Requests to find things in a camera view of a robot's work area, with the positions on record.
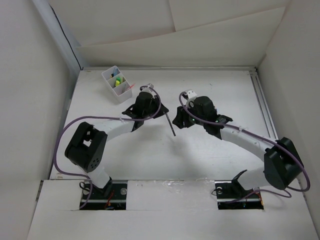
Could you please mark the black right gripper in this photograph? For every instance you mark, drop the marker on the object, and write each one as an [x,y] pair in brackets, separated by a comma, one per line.
[181,116]

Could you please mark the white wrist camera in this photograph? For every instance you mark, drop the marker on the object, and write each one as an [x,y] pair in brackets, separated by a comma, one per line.
[148,88]
[189,95]

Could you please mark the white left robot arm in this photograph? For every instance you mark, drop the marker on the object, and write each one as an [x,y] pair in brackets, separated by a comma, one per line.
[87,145]

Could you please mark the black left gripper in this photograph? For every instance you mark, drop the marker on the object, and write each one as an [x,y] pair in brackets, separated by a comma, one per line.
[162,109]

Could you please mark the blue utility knife pen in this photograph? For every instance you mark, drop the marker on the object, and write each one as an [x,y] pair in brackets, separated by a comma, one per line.
[115,72]

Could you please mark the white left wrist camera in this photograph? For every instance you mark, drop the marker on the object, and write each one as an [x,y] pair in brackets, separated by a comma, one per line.
[148,88]

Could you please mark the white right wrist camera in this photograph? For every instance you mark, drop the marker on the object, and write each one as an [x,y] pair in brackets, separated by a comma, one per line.
[189,95]

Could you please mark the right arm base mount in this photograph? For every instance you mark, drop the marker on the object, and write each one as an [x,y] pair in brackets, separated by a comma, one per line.
[230,195]

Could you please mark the black gold-banded pencil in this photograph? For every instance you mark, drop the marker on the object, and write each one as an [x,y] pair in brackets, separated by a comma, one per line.
[170,124]

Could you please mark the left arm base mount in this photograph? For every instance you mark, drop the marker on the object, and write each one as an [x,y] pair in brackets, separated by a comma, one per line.
[111,198]

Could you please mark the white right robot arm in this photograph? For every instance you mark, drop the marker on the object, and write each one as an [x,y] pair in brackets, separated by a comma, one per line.
[281,161]

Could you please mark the white plastic organizer container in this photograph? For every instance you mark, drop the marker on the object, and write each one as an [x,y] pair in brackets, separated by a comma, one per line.
[116,91]

